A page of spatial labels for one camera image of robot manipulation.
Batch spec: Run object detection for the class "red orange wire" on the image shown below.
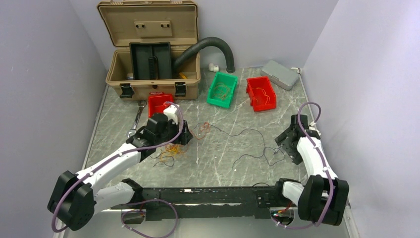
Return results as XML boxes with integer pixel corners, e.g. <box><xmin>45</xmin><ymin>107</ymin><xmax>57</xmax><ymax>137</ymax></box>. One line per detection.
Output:
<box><xmin>191</xmin><ymin>121</ymin><xmax>211</xmax><ymax>141</ymax></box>

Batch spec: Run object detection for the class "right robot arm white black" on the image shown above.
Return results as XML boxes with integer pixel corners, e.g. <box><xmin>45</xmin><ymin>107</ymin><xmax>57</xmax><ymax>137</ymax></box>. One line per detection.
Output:
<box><xmin>273</xmin><ymin>115</ymin><xmax>350</xmax><ymax>226</ymax></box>

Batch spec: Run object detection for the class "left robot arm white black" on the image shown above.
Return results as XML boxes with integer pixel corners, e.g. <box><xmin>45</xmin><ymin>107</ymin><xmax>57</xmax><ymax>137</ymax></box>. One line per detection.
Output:
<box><xmin>47</xmin><ymin>113</ymin><xmax>193</xmax><ymax>233</ymax></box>

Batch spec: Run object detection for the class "red plastic bin left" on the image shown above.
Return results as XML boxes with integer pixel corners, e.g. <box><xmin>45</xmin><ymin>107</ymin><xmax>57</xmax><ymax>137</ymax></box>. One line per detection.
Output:
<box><xmin>148</xmin><ymin>94</ymin><xmax>174</xmax><ymax>117</ymax></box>

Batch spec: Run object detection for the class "red plastic bin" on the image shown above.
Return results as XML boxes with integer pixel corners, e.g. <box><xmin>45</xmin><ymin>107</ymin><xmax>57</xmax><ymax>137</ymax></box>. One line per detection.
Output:
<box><xmin>246</xmin><ymin>76</ymin><xmax>277</xmax><ymax>112</ymax></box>
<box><xmin>148</xmin><ymin>94</ymin><xmax>174</xmax><ymax>117</ymax></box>

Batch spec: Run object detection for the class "red plastic bin right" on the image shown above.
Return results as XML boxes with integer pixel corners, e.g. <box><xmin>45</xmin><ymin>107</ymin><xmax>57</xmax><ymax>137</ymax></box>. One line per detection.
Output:
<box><xmin>246</xmin><ymin>76</ymin><xmax>277</xmax><ymax>112</ymax></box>

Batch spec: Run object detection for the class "silver wrench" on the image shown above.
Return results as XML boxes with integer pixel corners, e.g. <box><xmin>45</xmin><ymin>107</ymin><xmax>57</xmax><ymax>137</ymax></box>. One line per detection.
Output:
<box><xmin>126</xmin><ymin>100</ymin><xmax>147</xmax><ymax>138</ymax></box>

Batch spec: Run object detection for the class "green plastic bin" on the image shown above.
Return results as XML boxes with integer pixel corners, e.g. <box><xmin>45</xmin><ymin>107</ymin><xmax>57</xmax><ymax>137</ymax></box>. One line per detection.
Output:
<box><xmin>207</xmin><ymin>72</ymin><xmax>238</xmax><ymax>109</ymax></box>

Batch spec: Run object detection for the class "grey plastic case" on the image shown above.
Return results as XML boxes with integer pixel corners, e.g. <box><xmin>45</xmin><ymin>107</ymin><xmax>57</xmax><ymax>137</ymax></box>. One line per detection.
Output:
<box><xmin>261</xmin><ymin>60</ymin><xmax>299</xmax><ymax>91</ymax></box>

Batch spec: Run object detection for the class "white pipe fitting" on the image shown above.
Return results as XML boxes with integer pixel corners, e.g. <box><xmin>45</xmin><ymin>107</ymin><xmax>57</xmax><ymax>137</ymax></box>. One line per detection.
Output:
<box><xmin>208</xmin><ymin>63</ymin><xmax>219</xmax><ymax>72</ymax></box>

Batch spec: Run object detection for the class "black toolbox tray insert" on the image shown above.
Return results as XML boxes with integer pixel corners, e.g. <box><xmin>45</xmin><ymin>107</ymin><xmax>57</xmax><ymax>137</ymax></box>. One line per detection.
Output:
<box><xmin>129</xmin><ymin>42</ymin><xmax>172</xmax><ymax>80</ymax></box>

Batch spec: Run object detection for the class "tan plastic toolbox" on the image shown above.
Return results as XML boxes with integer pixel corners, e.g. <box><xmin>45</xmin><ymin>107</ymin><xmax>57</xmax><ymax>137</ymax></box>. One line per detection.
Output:
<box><xmin>97</xmin><ymin>0</ymin><xmax>201</xmax><ymax>101</ymax></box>

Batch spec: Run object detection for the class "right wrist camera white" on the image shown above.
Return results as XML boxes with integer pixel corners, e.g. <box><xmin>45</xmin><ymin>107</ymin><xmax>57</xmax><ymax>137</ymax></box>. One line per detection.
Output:
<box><xmin>309</xmin><ymin>121</ymin><xmax>321</xmax><ymax>135</ymax></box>

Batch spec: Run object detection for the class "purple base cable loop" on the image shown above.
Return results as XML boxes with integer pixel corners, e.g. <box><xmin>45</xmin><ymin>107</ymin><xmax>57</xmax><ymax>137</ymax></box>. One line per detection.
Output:
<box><xmin>120</xmin><ymin>199</ymin><xmax>178</xmax><ymax>238</ymax></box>

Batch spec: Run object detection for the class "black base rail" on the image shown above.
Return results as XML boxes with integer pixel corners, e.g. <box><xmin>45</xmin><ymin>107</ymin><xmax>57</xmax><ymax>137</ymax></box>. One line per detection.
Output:
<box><xmin>112</xmin><ymin>184</ymin><xmax>297</xmax><ymax>221</ymax></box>

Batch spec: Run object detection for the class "black corrugated hose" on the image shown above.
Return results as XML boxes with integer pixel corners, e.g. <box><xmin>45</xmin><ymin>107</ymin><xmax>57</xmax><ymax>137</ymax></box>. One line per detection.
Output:
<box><xmin>173</xmin><ymin>37</ymin><xmax>236</xmax><ymax>74</ymax></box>

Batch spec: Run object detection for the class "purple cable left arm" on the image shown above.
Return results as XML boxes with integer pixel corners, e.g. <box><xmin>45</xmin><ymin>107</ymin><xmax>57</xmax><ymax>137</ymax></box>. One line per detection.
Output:
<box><xmin>51</xmin><ymin>102</ymin><xmax>185</xmax><ymax>233</ymax></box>

